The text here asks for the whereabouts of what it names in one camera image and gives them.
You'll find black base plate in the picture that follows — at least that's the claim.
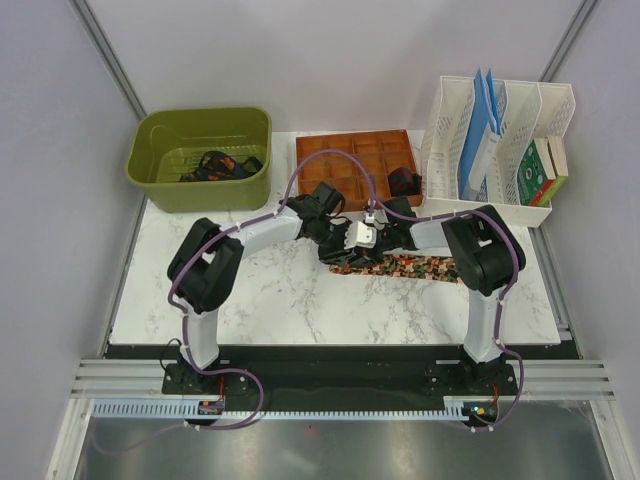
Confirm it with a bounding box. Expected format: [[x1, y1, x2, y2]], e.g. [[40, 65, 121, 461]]
[[162, 345, 517, 411]]

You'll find white booklet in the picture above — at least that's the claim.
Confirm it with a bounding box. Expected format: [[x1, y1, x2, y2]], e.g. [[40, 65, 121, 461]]
[[468, 124, 501, 191]]

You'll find white plastic file organizer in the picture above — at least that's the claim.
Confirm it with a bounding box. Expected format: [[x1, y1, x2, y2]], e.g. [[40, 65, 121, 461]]
[[418, 75, 576, 228]]

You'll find blue folder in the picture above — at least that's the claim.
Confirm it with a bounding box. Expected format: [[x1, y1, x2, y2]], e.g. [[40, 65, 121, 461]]
[[458, 68, 508, 201]]

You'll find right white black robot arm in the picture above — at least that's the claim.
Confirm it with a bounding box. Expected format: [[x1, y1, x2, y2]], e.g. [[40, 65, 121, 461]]
[[376, 197, 526, 394]]

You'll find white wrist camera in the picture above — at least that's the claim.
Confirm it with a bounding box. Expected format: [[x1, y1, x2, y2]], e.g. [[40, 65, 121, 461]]
[[366, 211, 394, 231], [344, 221, 378, 249]]

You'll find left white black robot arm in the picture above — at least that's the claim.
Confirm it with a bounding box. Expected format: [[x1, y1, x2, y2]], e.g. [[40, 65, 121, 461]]
[[167, 182, 376, 393]]

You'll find olive green plastic bin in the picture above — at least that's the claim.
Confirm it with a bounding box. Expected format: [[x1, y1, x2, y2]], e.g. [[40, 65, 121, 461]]
[[125, 107, 272, 213]]

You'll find rolled dark red tie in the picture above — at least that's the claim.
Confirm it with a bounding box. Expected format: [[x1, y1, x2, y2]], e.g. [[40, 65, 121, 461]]
[[387, 167, 422, 197]]

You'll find aluminium frame rail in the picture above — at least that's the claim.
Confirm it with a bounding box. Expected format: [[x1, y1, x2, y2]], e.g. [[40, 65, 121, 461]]
[[47, 357, 616, 480]]

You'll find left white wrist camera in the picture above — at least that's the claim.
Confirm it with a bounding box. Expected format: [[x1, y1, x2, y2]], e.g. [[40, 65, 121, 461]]
[[344, 221, 378, 249]]

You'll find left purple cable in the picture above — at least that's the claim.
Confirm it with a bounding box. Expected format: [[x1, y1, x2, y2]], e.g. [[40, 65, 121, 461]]
[[92, 149, 379, 455]]

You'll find beige paperback book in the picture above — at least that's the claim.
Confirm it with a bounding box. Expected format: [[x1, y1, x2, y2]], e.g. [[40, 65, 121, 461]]
[[547, 136, 568, 178]]

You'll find colourful floral patterned tie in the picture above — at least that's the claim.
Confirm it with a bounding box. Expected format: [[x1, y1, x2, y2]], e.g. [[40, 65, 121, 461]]
[[329, 254, 462, 284]]

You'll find green book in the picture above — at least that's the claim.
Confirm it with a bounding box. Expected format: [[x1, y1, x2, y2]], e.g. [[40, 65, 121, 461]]
[[516, 137, 568, 208]]

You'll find dark blue orange tie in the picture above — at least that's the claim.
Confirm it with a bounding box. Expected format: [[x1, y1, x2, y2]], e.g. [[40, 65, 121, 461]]
[[180, 150, 263, 183]]

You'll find white slotted cable duct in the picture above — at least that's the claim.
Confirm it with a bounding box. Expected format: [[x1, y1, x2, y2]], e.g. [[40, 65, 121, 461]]
[[92, 397, 496, 422]]

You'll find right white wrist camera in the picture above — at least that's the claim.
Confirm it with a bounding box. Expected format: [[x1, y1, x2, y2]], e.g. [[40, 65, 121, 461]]
[[366, 211, 394, 231]]

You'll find orange compartment tray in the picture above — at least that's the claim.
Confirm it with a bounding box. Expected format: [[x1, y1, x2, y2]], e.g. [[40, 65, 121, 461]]
[[296, 130, 423, 212]]

